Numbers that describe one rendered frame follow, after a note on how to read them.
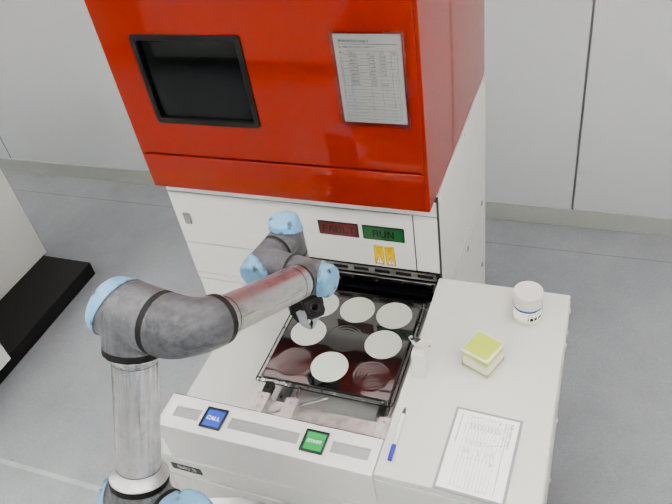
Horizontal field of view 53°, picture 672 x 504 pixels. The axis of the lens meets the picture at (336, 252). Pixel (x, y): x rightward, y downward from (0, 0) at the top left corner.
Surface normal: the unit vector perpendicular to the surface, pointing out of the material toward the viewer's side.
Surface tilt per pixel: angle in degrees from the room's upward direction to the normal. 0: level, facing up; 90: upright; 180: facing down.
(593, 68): 90
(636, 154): 90
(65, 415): 0
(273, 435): 0
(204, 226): 90
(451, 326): 0
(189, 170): 90
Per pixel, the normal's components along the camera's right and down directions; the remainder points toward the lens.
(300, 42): -0.33, 0.65
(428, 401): -0.14, -0.75
